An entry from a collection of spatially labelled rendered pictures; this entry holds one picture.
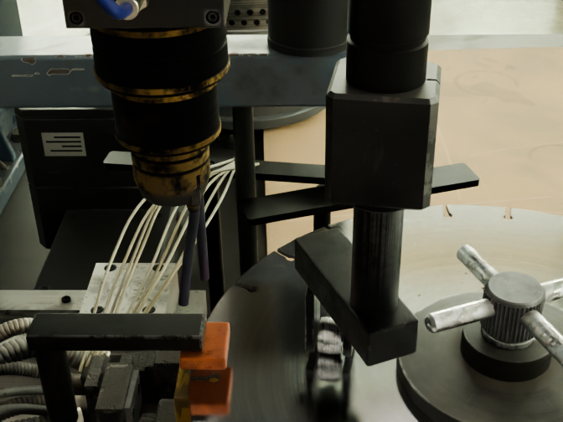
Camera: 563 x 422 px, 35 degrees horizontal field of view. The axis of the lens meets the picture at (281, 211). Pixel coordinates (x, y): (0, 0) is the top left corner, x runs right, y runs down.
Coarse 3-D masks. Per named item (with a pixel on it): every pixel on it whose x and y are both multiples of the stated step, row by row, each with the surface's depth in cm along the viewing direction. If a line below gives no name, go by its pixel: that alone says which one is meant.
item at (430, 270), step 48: (432, 240) 57; (480, 240) 57; (528, 240) 57; (240, 288) 53; (288, 288) 53; (432, 288) 53; (480, 288) 53; (240, 336) 49; (288, 336) 49; (192, 384) 46; (240, 384) 46; (288, 384) 46; (336, 384) 46; (384, 384) 46
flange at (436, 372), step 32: (416, 352) 46; (448, 352) 46; (480, 352) 44; (512, 352) 44; (544, 352) 44; (416, 384) 44; (448, 384) 44; (480, 384) 44; (512, 384) 44; (544, 384) 44; (448, 416) 43; (480, 416) 42; (512, 416) 42; (544, 416) 42
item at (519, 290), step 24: (480, 264) 46; (504, 288) 44; (528, 288) 44; (552, 288) 44; (432, 312) 43; (456, 312) 43; (480, 312) 43; (504, 312) 43; (528, 312) 43; (504, 336) 44; (528, 336) 44; (552, 336) 41
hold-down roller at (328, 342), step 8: (320, 320) 47; (328, 320) 47; (320, 328) 47; (328, 328) 47; (336, 328) 47; (320, 336) 47; (328, 336) 47; (336, 336) 47; (320, 344) 47; (328, 344) 47; (336, 344) 47; (320, 352) 47; (328, 352) 47; (336, 352) 47
